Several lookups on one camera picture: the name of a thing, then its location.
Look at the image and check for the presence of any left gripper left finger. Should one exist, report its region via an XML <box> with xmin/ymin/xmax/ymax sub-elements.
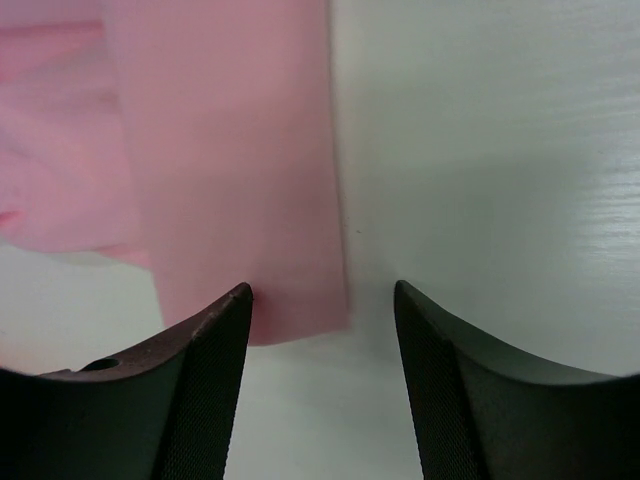
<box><xmin>1</xmin><ymin>283</ymin><xmax>253</xmax><ymax>479</ymax></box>

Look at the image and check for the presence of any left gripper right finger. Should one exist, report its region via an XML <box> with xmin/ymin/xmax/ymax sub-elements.
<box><xmin>394</xmin><ymin>281</ymin><xmax>639</xmax><ymax>479</ymax></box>

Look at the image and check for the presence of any pink t-shirt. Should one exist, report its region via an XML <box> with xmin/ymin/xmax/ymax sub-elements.
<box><xmin>1</xmin><ymin>1</ymin><xmax>348</xmax><ymax>345</ymax></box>

